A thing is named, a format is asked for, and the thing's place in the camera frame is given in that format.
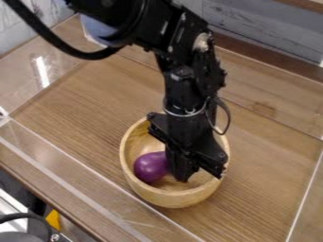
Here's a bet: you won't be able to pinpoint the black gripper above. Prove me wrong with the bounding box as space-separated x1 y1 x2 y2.
147 112 229 182

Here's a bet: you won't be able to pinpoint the purple toy eggplant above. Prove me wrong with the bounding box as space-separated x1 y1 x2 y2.
134 151 170 184

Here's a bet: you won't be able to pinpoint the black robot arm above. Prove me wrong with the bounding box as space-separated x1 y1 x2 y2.
66 0 229 182

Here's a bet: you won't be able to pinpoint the brown wooden bowl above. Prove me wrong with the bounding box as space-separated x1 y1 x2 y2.
119 117 225 208

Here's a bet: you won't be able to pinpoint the yellow black machine base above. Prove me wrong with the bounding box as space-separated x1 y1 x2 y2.
0 169 58 242

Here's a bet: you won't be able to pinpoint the clear acrylic tray walls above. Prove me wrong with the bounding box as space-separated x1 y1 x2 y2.
0 9 323 242

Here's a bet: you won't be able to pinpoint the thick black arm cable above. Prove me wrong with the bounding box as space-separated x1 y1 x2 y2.
5 0 126 61

